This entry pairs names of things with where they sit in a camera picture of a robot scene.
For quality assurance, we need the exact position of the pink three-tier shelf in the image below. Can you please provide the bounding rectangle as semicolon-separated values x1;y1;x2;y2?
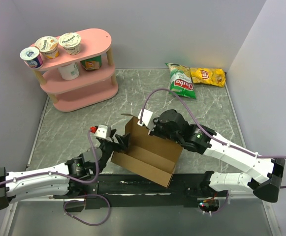
33;28;119;112

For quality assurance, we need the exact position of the green Chuba chips bag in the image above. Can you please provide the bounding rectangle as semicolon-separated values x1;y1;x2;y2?
165;63;196;99

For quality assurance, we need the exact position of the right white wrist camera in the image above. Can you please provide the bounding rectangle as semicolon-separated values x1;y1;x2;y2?
137;109;158;131

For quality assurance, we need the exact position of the brown cardboard box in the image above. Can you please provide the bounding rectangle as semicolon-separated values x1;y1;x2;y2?
111;114;183;187

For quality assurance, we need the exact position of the yellow Lays chips bag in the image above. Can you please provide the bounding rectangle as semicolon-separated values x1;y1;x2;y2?
190;67;226;88

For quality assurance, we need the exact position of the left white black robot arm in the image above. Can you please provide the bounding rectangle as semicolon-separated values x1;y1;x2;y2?
0;134;130;210

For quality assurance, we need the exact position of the orange Chobani yogurt cup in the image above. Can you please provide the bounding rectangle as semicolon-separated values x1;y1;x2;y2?
34;36;60;59

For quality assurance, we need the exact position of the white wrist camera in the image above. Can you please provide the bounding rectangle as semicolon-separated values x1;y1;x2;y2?
90;125;116;142
137;109;158;131

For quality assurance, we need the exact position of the white plastic cup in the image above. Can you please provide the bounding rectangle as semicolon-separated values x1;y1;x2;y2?
58;62;79;81

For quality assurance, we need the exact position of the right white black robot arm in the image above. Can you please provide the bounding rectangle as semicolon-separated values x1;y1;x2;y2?
139;109;285;203

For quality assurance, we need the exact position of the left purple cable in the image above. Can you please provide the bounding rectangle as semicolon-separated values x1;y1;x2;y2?
0;129;111;226

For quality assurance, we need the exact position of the white Chobani yogurt cup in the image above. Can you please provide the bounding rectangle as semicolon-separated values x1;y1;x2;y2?
58;32;81;56

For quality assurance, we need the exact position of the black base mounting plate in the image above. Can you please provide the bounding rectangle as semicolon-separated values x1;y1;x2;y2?
51;172;256;213

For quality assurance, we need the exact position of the blue white yogurt cup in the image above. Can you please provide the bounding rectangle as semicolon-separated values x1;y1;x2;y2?
20;47;43;69

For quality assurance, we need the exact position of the green snack cup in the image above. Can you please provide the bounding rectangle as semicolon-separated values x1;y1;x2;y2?
80;55;102;71

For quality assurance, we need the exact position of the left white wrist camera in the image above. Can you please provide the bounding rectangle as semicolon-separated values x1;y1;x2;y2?
90;125;116;142

